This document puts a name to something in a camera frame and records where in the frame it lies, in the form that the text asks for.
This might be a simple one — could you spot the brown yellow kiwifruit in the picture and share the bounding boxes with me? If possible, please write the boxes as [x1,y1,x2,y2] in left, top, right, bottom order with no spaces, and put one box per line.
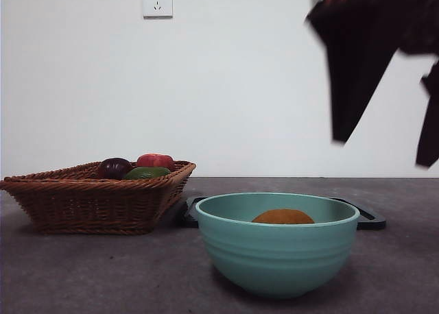
[251,208,316,224]

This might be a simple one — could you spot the teal ribbed bowl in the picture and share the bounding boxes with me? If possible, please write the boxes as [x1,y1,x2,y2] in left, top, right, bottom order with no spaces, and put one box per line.
[194,192,361,300]

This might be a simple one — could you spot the black rectangular tray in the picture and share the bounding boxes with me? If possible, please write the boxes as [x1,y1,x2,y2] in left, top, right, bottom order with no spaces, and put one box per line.
[175,196,387,230]

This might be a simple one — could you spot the red apple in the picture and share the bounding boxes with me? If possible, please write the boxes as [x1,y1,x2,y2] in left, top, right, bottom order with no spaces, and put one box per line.
[136,153,175,171]

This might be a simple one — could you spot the green fruit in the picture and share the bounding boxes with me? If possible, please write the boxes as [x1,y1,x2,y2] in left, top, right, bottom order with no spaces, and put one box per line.
[122,167,171,181]

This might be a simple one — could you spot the dark purple fruit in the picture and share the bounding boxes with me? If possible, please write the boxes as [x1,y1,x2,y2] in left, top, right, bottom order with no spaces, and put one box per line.
[97,157,133,180]

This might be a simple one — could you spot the brown wicker basket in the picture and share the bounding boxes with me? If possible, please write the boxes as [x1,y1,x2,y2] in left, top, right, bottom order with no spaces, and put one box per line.
[0,160,197,236]

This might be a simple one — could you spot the white wall power socket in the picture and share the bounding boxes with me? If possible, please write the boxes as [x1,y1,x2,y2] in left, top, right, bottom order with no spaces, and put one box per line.
[142,0,174,19]

